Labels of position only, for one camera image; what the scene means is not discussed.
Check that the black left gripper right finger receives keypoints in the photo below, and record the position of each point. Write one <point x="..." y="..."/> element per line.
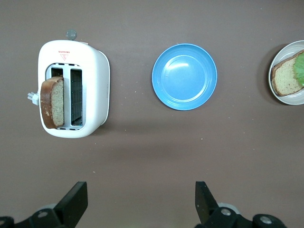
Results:
<point x="204" y="202"/>

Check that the beige plate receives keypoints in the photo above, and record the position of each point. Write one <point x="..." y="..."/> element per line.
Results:
<point x="288" y="101"/>

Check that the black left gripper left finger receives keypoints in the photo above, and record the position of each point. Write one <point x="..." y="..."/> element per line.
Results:
<point x="76" y="199"/>

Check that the brown bread slice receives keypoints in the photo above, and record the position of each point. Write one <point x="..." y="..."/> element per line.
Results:
<point x="53" y="102"/>
<point x="286" y="79"/>

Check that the white toaster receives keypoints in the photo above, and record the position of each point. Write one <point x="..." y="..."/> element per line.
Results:
<point x="95" y="90"/>

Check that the blue plate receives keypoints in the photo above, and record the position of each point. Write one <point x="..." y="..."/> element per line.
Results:
<point x="184" y="77"/>

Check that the white toaster power plug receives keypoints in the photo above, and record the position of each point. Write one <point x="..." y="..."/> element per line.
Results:
<point x="33" y="97"/>

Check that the green lettuce leaf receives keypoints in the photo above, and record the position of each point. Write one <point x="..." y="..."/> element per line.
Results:
<point x="300" y="69"/>

